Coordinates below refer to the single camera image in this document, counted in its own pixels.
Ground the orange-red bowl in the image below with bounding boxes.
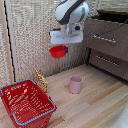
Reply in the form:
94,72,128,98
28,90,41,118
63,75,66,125
48,44,69,60

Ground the red basket blue rim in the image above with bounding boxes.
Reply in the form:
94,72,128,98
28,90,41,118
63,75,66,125
0,79,58,128

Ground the black vertical wall strip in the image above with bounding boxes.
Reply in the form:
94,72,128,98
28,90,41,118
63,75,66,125
2,0,16,73

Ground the wooden cabinet door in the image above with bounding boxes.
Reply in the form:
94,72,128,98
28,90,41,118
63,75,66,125
81,18,128,63

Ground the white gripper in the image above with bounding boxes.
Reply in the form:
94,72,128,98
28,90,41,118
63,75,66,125
49,25,85,55

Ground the dark brown drawer cabinet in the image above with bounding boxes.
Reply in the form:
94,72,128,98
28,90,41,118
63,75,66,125
81,9,128,83

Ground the granola bar box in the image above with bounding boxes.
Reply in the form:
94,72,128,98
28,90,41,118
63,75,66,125
35,69,49,94

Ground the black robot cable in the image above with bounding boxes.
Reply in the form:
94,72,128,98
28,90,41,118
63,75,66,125
83,18,128,38

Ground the brown textured drawer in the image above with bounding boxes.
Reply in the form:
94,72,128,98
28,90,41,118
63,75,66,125
88,49,128,82

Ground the silver metal drawer handle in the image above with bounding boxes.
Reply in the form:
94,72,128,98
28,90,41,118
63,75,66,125
94,34,117,44
95,54,121,67

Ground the pink cup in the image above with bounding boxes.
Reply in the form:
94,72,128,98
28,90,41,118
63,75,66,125
69,75,84,95

